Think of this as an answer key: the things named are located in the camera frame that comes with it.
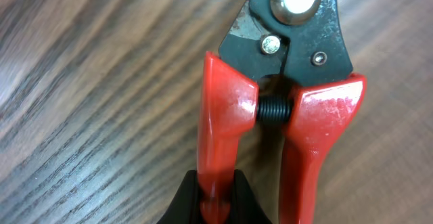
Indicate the red handled cutters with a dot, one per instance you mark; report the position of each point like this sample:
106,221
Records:
285,62

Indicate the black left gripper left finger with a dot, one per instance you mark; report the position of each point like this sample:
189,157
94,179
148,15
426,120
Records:
185,206

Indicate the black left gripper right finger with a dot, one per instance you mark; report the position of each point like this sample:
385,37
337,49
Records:
245,208

